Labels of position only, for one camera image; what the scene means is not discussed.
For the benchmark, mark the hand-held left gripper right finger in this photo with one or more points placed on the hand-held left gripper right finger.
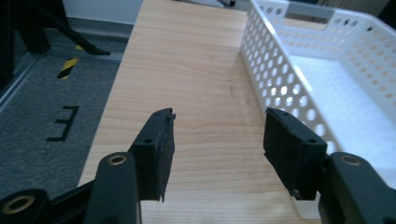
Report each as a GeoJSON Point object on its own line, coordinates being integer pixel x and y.
{"type": "Point", "coordinates": [295, 155]}

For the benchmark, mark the black floor tape mark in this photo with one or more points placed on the black floor tape mark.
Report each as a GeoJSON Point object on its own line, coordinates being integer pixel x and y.
{"type": "Point", "coordinates": [63, 123]}

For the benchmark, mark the black metal stand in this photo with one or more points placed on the black metal stand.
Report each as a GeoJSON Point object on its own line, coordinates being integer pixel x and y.
{"type": "Point", "coordinates": [34, 28]}

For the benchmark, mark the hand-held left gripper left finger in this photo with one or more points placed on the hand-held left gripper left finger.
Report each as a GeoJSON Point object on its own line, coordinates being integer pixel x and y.
{"type": "Point", "coordinates": [155, 161]}

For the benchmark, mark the white perforated plastic basket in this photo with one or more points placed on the white perforated plastic basket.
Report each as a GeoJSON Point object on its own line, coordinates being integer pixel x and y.
{"type": "Point", "coordinates": [323, 77]}

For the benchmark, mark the yellow black striped floor tape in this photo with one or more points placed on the yellow black striped floor tape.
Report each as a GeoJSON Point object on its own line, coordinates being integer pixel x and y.
{"type": "Point", "coordinates": [67, 67]}

